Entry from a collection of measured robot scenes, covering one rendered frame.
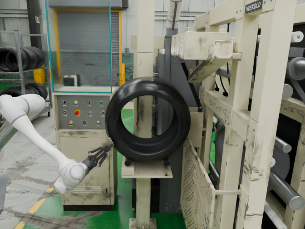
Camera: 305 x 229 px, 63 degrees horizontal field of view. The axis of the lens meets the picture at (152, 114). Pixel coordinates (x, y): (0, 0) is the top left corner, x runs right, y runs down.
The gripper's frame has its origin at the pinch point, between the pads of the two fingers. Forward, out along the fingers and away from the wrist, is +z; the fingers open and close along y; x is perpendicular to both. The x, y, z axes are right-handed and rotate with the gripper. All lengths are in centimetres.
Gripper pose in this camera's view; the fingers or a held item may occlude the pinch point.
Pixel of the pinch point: (108, 147)
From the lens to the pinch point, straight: 173.4
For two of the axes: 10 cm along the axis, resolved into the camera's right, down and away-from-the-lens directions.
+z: 6.2, -5.3, 5.8
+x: 6.2, -1.2, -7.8
